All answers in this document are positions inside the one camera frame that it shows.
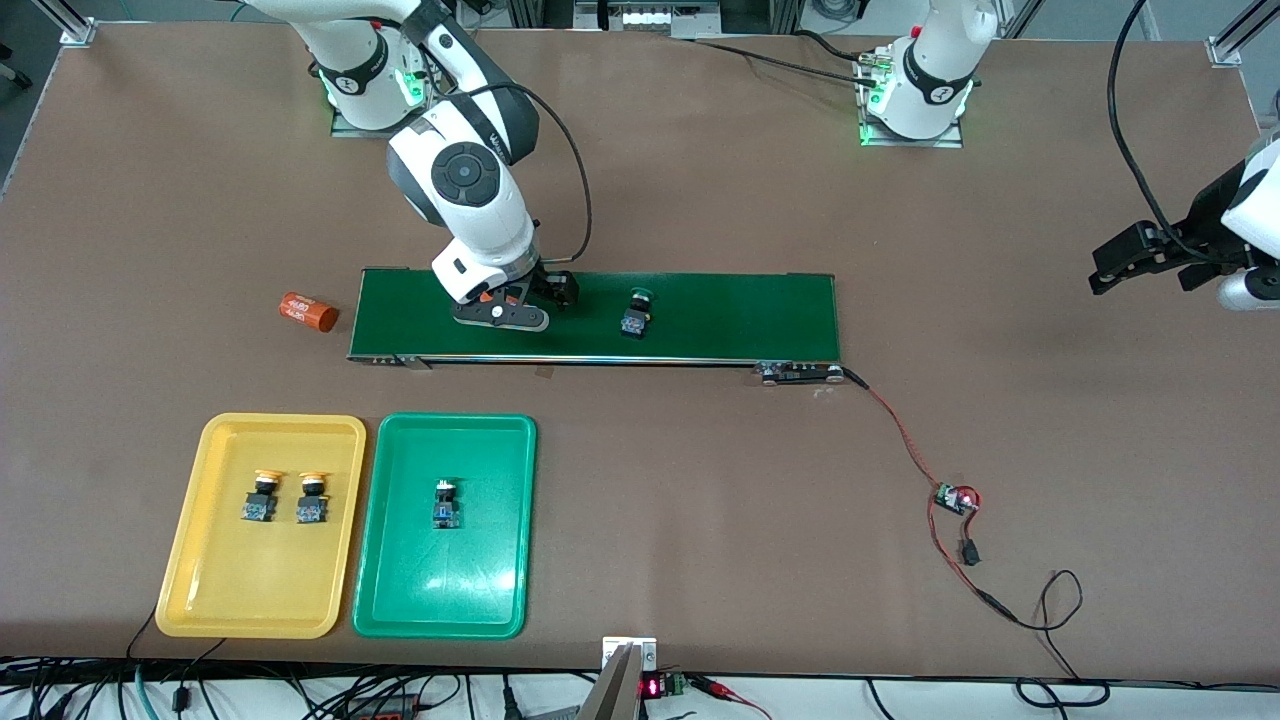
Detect yellow push button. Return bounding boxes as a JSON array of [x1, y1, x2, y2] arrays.
[[241, 468, 286, 525], [296, 468, 331, 525]]

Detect green conveyor belt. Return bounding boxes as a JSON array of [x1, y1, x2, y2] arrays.
[[345, 267, 849, 388]]

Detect white vented device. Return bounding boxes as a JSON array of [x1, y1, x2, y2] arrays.
[[575, 0, 723, 39]]

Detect green plastic tray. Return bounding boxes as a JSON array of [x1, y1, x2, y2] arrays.
[[351, 412, 538, 640]]

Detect silver mounting plate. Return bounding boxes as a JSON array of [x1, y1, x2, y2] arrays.
[[601, 636, 659, 671]]

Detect grey metal bar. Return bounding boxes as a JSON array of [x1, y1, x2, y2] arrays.
[[576, 643, 647, 720]]

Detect yellow plastic tray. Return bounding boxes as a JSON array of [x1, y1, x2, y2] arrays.
[[155, 412, 368, 640]]

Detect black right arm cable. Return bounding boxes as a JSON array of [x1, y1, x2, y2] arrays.
[[468, 84, 594, 267]]

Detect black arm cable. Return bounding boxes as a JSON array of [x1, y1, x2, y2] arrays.
[[1105, 0, 1251, 269], [468, 84, 594, 267]]

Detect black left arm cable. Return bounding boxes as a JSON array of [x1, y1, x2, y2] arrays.
[[1105, 0, 1251, 269]]

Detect aluminium frame extrusion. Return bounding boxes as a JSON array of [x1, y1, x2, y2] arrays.
[[30, 0, 98, 47], [1205, 0, 1280, 68]]

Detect red black twisted wire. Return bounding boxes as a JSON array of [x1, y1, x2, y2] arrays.
[[840, 366, 1001, 611]]

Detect black base power cable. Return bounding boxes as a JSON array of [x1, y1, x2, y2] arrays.
[[680, 28, 886, 96]]

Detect thin black cable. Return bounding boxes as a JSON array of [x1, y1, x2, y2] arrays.
[[126, 606, 161, 663], [158, 636, 228, 720], [980, 568, 1113, 711]]

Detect red clip lead wire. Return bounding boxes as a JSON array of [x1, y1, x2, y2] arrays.
[[690, 674, 776, 720]]

